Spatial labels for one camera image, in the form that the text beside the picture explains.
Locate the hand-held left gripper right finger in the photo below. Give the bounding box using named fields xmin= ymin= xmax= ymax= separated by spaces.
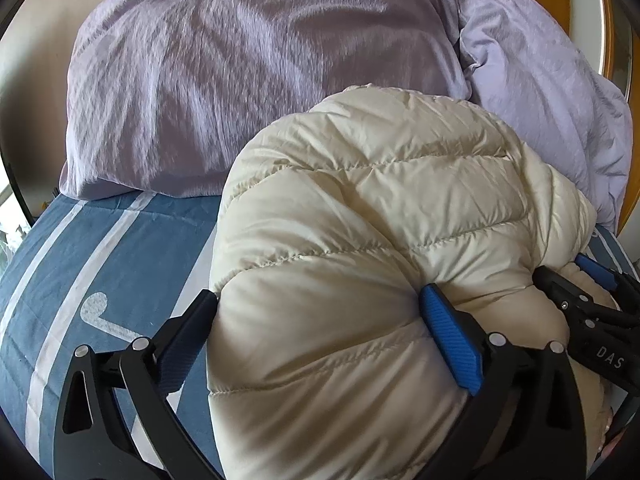
xmin=417 ymin=282 xmax=587 ymax=480

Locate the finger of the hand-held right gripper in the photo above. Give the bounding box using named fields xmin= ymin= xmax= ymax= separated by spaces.
xmin=532 ymin=266 xmax=640 ymax=333
xmin=574 ymin=254 xmax=640 ymax=306

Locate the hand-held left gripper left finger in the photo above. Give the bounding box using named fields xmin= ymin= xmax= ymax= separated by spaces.
xmin=50 ymin=287 xmax=226 ymax=480

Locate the cream puffer jacket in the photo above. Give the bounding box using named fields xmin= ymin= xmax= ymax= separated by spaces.
xmin=206 ymin=84 xmax=618 ymax=480

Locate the person's right hand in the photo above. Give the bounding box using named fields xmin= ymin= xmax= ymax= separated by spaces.
xmin=595 ymin=405 xmax=626 ymax=466

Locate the blue striped bed sheet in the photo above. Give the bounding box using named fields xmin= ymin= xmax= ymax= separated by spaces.
xmin=0 ymin=189 xmax=233 ymax=480

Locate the lavender crumpled blanket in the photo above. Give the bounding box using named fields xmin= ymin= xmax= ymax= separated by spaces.
xmin=447 ymin=0 xmax=635 ymax=233

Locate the dark lavender pillow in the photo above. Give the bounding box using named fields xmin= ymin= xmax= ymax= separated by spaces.
xmin=59 ymin=0 xmax=473 ymax=200

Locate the wooden headboard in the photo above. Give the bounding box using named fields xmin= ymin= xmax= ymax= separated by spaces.
xmin=515 ymin=0 xmax=632 ymax=101

